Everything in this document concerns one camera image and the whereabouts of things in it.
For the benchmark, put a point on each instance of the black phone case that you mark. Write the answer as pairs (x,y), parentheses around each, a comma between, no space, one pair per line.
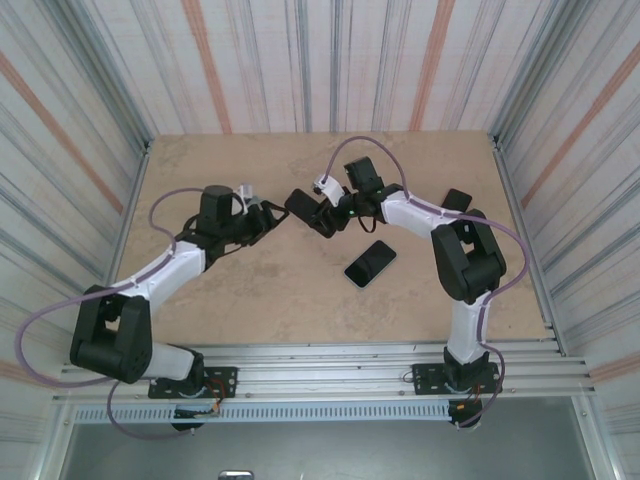
(297,202)

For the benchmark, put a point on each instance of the black-screen smartphone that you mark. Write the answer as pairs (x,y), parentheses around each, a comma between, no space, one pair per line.
(370,264)

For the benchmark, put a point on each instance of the pink-edged black phone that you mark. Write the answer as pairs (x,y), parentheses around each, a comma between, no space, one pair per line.
(457,199)

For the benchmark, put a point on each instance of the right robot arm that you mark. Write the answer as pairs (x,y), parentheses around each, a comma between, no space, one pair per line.
(415,210)

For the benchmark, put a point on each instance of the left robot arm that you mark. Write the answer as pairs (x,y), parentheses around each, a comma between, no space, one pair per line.
(175,265)

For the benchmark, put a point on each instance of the small controller board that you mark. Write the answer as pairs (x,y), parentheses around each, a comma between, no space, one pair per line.
(192,412)
(460,407)

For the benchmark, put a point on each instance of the grey metal panel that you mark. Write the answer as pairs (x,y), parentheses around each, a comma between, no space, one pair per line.
(350,450)

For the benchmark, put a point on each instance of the metal side rail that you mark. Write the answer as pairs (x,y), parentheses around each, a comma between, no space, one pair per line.
(515,200)
(134,200)

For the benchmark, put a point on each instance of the aluminium rail frame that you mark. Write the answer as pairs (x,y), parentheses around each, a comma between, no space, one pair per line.
(320,372)

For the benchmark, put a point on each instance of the metal corner post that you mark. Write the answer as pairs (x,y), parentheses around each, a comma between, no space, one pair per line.
(127,95)
(520,90)

